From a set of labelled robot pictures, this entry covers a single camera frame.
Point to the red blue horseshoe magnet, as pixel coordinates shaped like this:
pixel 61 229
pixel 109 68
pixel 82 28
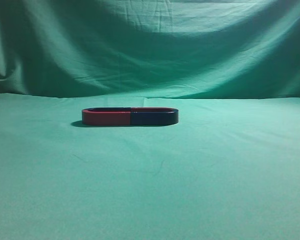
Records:
pixel 106 116
pixel 153 116

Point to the green cloth backdrop and cover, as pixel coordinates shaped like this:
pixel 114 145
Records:
pixel 228 170

